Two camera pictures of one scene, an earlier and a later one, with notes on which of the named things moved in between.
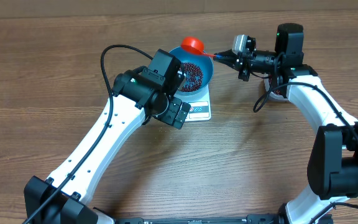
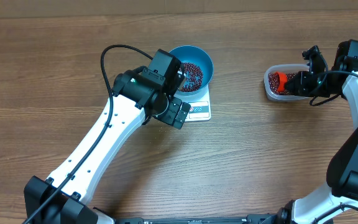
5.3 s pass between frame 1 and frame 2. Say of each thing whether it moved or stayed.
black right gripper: moved
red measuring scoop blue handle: moved
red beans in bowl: stayed
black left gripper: stayed
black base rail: stayed
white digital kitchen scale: stayed
